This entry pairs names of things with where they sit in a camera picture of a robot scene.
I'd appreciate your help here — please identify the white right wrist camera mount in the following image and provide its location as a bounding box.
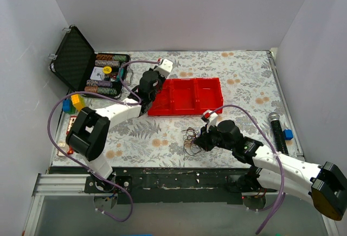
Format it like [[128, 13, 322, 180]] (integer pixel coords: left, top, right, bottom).
[[201, 110, 218, 132]]

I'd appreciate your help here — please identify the yellow toy brick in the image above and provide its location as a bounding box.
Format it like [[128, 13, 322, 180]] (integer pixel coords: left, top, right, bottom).
[[70, 94, 86, 111]]

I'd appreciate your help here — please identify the black handheld microphone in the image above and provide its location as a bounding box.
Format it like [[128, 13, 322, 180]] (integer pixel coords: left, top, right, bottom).
[[268, 112, 289, 155]]

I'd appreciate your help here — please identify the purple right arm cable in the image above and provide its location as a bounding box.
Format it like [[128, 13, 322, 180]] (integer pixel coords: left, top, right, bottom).
[[210, 104, 286, 235]]

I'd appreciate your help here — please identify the small blue block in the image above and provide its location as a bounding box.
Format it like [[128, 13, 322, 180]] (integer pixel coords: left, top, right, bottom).
[[283, 129, 294, 141]]

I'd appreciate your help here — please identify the aluminium rail frame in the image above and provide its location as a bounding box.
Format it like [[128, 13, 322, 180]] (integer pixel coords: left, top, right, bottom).
[[23, 173, 339, 236]]

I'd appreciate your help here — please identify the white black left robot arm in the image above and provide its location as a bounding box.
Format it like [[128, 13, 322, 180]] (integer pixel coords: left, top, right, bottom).
[[66, 67, 170, 193]]

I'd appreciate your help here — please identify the red white toy block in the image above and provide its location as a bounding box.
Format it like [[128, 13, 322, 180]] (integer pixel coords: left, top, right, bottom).
[[66, 116, 77, 134]]

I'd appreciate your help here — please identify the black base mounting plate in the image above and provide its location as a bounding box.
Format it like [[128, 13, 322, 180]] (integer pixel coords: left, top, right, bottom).
[[84, 168, 273, 205]]

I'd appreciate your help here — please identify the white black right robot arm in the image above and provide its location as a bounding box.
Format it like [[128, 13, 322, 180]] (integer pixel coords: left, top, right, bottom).
[[193, 120, 346, 221]]

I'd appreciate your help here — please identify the black poker chip case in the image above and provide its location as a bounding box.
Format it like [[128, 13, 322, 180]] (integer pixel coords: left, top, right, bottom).
[[49, 25, 130, 98]]

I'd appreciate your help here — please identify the blue toy brick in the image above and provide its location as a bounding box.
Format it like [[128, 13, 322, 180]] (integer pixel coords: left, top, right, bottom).
[[62, 99, 72, 113]]

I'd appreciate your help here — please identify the thin wire bundle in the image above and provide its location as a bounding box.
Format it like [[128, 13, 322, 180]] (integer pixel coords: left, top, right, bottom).
[[181, 127, 204, 161]]

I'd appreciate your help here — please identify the yellow round poker chip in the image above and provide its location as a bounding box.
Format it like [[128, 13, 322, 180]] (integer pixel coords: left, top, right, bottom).
[[102, 66, 113, 74]]

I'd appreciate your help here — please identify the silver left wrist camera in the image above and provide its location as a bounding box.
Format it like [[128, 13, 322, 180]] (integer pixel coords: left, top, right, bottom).
[[155, 59, 173, 78]]

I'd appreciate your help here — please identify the red three-compartment plastic tray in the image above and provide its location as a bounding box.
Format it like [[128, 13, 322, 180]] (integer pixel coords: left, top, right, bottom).
[[147, 78, 223, 117]]

